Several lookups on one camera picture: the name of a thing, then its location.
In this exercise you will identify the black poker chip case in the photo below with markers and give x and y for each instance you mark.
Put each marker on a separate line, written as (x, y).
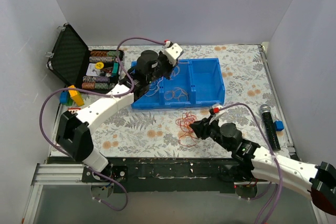
(75, 64)

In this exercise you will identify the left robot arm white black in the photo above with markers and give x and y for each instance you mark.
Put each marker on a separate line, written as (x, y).
(75, 130)

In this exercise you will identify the blue toy brick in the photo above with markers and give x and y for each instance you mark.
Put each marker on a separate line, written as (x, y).
(64, 97)

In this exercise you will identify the blue three-compartment plastic bin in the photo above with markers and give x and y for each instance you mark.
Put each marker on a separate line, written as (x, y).
(195, 83)

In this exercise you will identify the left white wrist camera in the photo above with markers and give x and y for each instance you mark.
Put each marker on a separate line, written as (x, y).
(172, 51)

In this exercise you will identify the green toy brick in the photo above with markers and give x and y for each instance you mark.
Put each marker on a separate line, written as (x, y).
(69, 102)

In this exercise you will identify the aluminium rail frame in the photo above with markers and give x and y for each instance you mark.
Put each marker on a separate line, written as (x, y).
(58, 195)

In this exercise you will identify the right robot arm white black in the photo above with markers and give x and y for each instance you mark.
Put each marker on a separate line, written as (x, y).
(316, 182)

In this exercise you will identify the black microphone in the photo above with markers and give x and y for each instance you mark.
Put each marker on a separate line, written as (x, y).
(265, 112)

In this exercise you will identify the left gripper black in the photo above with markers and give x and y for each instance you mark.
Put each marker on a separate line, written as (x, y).
(166, 66)

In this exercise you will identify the yellow toy brick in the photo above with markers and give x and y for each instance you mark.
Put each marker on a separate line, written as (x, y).
(76, 96)

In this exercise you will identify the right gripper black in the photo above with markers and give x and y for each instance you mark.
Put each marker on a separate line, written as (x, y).
(206, 129)

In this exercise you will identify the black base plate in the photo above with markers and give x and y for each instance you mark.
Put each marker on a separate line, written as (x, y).
(179, 174)

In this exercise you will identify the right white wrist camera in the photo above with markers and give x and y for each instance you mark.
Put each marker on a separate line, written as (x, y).
(216, 112)

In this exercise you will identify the red white window brick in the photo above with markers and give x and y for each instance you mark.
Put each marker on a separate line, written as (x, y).
(73, 110)

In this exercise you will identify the small blue toy block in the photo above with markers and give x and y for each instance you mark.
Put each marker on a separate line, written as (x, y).
(279, 126)

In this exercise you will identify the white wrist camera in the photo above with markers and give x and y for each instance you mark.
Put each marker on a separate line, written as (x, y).
(172, 51)
(216, 112)

